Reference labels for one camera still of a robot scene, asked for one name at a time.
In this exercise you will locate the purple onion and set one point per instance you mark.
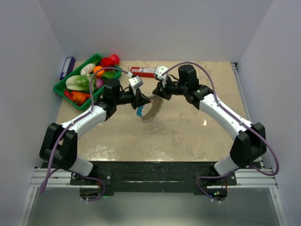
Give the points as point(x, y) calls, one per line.
point(99, 83)

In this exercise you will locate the red bell pepper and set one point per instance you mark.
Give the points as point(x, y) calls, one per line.
point(107, 62)

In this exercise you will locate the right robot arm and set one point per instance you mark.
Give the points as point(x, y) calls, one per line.
point(248, 145)

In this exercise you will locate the red chili pepper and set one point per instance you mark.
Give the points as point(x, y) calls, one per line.
point(68, 94)

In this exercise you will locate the red rectangular box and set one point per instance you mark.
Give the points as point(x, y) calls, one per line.
point(144, 72)

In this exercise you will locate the red tomato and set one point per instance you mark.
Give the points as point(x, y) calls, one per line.
point(115, 58)

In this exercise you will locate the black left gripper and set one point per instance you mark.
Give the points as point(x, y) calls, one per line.
point(138, 99)

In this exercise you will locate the green plastic tray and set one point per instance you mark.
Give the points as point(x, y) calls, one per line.
point(94, 92)

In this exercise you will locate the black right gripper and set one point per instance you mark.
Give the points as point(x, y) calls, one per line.
point(164, 93)

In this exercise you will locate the white radish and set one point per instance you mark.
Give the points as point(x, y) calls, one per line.
point(87, 69)

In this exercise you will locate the green leafy cabbage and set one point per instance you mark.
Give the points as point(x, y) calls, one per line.
point(79, 83)

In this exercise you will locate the green bell pepper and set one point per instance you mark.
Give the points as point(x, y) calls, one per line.
point(108, 75)

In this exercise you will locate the small orange pepper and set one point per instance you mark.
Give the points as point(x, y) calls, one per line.
point(79, 98)

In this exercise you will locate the purple box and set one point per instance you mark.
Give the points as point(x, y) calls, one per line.
point(67, 67)

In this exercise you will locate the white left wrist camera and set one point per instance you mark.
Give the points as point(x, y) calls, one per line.
point(135, 82)

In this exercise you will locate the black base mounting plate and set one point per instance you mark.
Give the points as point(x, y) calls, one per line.
point(155, 177)

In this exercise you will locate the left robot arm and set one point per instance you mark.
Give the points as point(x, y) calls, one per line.
point(60, 144)

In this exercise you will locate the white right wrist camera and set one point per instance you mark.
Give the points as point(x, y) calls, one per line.
point(160, 73)

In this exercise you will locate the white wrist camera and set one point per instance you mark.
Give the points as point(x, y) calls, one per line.
point(160, 73)
point(135, 82)

